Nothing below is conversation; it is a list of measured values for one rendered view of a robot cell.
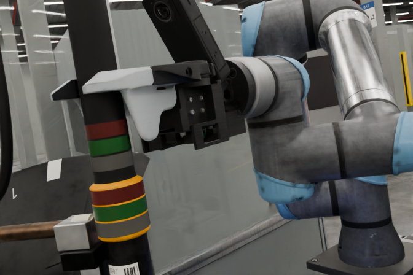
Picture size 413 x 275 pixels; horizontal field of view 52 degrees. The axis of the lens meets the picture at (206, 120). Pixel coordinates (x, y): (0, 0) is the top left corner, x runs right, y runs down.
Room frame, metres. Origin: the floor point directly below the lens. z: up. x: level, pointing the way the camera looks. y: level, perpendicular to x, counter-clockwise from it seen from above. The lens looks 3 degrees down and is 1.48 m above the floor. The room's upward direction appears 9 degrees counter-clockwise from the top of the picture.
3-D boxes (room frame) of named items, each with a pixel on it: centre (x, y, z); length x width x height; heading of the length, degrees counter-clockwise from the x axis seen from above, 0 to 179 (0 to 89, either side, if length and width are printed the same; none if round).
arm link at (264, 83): (0.50, -0.04, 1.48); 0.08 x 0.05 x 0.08; 52
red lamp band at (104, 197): (0.34, 0.08, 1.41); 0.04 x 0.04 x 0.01
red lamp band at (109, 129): (0.34, 0.08, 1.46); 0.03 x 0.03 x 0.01
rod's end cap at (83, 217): (0.35, 0.12, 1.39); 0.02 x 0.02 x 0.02; 77
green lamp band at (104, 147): (0.34, 0.08, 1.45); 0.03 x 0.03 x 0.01
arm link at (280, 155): (0.56, -0.11, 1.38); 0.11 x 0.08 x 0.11; 75
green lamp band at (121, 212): (0.34, 0.08, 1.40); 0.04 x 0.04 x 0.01
